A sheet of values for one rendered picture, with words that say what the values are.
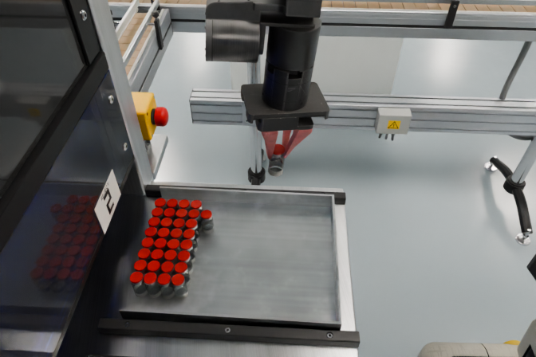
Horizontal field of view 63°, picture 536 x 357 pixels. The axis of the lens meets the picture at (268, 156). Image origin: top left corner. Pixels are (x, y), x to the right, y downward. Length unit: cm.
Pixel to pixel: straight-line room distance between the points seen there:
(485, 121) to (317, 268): 124
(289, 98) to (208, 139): 188
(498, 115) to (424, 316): 80
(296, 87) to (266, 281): 38
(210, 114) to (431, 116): 85
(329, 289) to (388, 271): 113
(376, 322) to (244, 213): 101
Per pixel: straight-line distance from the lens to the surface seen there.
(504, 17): 162
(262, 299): 76
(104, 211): 73
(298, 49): 49
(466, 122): 186
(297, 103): 53
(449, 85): 298
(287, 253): 81
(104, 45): 73
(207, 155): 229
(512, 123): 193
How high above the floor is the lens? 155
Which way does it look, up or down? 43 degrees down
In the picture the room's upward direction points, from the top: straight up
